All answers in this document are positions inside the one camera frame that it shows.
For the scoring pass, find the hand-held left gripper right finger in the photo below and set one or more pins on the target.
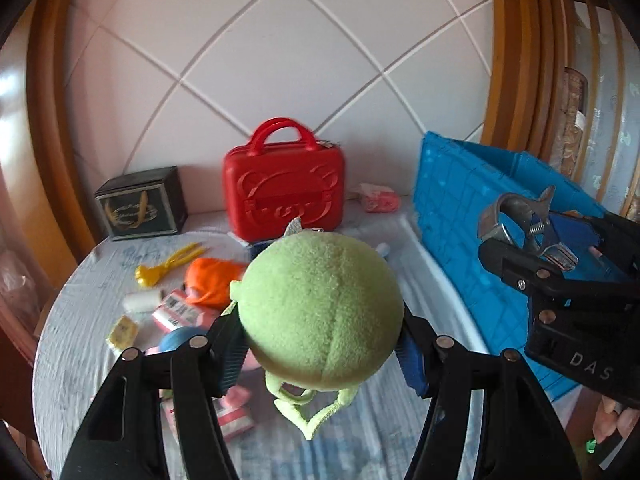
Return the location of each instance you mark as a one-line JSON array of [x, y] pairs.
[[412, 367]]

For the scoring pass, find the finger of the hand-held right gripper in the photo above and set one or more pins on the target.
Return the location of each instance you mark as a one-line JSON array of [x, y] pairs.
[[515, 272], [620, 245]]

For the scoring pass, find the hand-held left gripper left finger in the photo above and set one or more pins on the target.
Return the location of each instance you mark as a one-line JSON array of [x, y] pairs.
[[232, 355]]

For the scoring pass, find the metal adjustable wrench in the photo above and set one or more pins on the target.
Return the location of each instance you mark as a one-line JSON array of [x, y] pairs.
[[515, 210]]

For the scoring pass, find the orange plush toy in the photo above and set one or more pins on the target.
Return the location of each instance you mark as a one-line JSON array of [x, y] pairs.
[[215, 280]]

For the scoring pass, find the blue plastic crate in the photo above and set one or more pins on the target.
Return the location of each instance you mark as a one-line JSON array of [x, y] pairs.
[[450, 210]]

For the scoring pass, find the green plush ball toy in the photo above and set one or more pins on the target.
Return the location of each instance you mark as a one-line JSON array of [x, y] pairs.
[[320, 305]]

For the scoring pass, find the person's right hand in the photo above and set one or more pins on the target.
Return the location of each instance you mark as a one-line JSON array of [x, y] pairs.
[[607, 417]]

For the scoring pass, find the blue and pink toy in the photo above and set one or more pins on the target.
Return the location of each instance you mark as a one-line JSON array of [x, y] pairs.
[[177, 341]]

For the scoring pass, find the red label tissue packet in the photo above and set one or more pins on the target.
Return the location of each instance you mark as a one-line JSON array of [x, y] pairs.
[[180, 312], [235, 417]]

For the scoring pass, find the white bandage roll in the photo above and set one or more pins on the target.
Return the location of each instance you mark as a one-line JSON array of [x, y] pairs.
[[142, 301]]

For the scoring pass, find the small blue box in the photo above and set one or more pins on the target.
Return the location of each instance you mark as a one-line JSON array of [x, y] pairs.
[[257, 250]]

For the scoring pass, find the yellow snack packet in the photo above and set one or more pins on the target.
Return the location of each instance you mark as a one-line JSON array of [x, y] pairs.
[[122, 332]]

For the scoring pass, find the yellow plastic tongs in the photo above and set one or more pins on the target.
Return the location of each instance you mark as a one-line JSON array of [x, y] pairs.
[[147, 275]]

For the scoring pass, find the pink tissue packet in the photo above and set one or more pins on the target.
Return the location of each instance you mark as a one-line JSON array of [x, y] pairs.
[[380, 202]]

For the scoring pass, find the dark gift box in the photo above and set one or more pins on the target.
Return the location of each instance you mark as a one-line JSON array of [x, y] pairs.
[[140, 210]]

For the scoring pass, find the small red suitcase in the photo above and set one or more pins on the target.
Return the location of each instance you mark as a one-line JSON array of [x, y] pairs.
[[285, 175]]

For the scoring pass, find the wooden frame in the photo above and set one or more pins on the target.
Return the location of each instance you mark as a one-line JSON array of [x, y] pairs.
[[55, 135], [520, 60]]

